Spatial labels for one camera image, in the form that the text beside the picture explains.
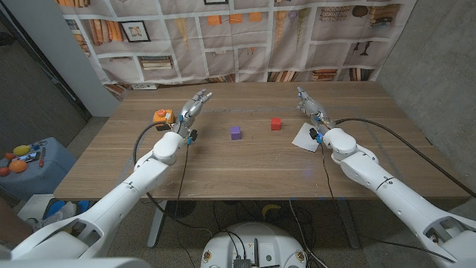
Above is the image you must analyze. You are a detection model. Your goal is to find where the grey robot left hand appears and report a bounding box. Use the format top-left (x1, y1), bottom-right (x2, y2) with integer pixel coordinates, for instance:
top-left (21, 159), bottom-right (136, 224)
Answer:
top-left (174, 88), bottom-right (213, 140)

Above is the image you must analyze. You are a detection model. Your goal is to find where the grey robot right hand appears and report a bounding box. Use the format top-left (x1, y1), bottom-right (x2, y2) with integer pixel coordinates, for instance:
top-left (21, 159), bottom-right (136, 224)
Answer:
top-left (296, 86), bottom-right (335, 132)

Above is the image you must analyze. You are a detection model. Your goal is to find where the orange toy fruit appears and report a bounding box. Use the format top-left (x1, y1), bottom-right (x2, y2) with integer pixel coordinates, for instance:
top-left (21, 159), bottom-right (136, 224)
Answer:
top-left (8, 159), bottom-right (28, 173)

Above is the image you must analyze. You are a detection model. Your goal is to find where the orange emergency stop box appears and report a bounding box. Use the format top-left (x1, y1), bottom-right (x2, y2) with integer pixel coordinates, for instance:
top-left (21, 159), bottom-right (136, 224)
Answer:
top-left (152, 109), bottom-right (176, 132)

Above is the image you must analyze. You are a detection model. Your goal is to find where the white paper sheet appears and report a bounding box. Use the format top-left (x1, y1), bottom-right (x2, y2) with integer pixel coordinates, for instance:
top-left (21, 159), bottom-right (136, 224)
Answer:
top-left (292, 122), bottom-right (321, 153)

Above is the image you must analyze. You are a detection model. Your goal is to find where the long grey tape strip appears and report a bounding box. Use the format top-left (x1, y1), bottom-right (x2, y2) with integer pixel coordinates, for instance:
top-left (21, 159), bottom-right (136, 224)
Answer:
top-left (204, 106), bottom-right (360, 113)

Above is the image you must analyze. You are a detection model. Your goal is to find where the printed bookshelf backdrop cloth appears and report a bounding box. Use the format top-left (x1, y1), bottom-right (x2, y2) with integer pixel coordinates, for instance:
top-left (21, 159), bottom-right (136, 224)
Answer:
top-left (55, 0), bottom-right (419, 98)

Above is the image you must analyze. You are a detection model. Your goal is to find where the black round floor object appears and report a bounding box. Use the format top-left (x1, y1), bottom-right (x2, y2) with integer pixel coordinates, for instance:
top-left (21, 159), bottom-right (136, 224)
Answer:
top-left (165, 200), bottom-right (197, 220)

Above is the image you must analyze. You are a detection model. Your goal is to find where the yellow banana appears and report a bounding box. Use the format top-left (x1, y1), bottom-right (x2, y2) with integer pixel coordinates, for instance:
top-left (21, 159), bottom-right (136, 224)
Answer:
top-left (261, 203), bottom-right (283, 220)

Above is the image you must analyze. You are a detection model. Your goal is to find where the grey table leg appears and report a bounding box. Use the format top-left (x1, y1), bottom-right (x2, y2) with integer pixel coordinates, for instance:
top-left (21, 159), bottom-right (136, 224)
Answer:
top-left (336, 200), bottom-right (361, 249)
top-left (147, 200), bottom-right (168, 249)

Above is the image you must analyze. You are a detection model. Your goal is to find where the white robot torso base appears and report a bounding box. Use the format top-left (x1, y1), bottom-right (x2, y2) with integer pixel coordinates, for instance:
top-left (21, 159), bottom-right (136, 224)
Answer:
top-left (200, 222), bottom-right (309, 268)

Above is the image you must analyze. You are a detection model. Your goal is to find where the white floor board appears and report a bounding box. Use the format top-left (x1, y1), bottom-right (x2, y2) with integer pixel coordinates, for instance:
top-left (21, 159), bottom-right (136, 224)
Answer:
top-left (16, 194), bottom-right (53, 224)

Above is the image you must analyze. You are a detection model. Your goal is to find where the person brown trouser leg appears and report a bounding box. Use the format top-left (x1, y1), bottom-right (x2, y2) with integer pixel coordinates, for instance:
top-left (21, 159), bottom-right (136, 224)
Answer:
top-left (0, 197), bottom-right (34, 250)

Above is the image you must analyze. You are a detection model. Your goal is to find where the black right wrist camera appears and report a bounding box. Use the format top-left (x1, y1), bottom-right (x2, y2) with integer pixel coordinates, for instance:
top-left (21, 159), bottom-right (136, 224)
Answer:
top-left (308, 127), bottom-right (324, 144)

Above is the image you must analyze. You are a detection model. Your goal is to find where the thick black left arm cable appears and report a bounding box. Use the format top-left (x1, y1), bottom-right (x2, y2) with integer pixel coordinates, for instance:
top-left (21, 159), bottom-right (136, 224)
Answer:
top-left (132, 121), bottom-right (213, 239)

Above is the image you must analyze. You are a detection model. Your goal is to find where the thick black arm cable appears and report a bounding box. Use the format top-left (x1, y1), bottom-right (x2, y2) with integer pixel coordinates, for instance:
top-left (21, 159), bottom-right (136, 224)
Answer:
top-left (334, 118), bottom-right (476, 198)
top-left (132, 121), bottom-right (213, 239)

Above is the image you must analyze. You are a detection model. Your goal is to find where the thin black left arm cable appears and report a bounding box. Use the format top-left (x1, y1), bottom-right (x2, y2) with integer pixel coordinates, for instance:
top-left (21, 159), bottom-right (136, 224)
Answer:
top-left (175, 144), bottom-right (190, 202)

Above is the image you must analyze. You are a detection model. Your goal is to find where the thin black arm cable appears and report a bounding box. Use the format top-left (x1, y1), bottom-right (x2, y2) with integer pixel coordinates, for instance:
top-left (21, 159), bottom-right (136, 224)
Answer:
top-left (175, 144), bottom-right (190, 202)
top-left (319, 143), bottom-right (358, 239)

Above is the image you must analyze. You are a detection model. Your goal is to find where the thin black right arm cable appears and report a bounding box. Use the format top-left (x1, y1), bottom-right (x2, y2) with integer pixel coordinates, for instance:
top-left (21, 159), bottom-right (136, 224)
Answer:
top-left (319, 143), bottom-right (358, 239)

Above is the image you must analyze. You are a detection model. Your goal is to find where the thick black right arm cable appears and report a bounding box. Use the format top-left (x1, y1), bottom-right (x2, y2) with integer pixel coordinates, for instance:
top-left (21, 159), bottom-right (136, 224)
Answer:
top-left (334, 118), bottom-right (476, 198)

